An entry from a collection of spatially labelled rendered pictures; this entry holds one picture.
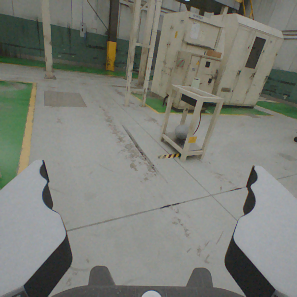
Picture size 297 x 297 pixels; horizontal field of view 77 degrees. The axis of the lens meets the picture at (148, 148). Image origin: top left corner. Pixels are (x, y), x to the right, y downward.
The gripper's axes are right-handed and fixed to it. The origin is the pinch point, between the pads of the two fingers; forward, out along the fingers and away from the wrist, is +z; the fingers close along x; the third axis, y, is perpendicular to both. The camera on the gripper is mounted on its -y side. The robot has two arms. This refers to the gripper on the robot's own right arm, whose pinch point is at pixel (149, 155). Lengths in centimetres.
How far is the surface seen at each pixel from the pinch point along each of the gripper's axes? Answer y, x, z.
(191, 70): 27, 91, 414
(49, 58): 21, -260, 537
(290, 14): -174, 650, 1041
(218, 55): -2, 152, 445
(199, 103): 41, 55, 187
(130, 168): 105, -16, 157
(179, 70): 29, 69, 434
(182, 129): 84, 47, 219
